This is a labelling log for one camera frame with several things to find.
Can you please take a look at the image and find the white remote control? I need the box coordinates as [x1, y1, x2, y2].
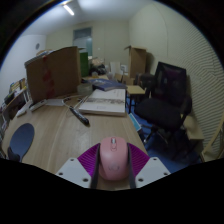
[15, 105, 29, 118]
[29, 98, 48, 113]

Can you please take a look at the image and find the dark blue book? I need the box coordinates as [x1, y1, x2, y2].
[89, 78, 128, 92]

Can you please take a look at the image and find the green box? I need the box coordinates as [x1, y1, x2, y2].
[79, 49, 90, 78]

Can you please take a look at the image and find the ceiling tube light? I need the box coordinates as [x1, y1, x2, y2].
[62, 3, 76, 17]

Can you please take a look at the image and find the light blue book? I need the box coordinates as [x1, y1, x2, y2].
[128, 112, 143, 133]

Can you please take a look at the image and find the black office chair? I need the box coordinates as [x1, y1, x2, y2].
[133, 61, 193, 151]

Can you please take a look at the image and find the black marker pen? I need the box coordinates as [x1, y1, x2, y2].
[68, 105, 90, 127]

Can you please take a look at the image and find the dark blue mouse pad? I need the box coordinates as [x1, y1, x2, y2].
[7, 122, 36, 163]

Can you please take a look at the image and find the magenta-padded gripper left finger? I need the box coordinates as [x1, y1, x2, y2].
[55, 143, 102, 190]

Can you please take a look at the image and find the cluttered shelf unit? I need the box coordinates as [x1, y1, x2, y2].
[0, 78, 31, 158]

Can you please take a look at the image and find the pink computer mouse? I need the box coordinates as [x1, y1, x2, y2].
[98, 136, 130, 181]

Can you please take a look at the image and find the small wooden side table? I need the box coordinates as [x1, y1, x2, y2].
[125, 84, 146, 111]

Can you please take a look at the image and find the grey window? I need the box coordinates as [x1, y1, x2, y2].
[72, 27, 93, 56]

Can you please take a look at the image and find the large white book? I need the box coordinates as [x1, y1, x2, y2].
[78, 88, 127, 117]

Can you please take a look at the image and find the large brown cardboard box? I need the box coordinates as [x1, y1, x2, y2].
[24, 45, 83, 104]

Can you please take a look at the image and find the tall open cardboard box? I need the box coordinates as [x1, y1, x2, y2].
[124, 45, 148, 79]

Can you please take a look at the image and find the white paper sheet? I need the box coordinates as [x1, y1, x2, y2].
[44, 97, 66, 107]

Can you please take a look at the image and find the flat brown cardboard piece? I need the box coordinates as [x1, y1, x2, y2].
[183, 114, 205, 141]

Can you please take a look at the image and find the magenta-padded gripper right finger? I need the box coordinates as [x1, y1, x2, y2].
[125, 143, 172, 189]

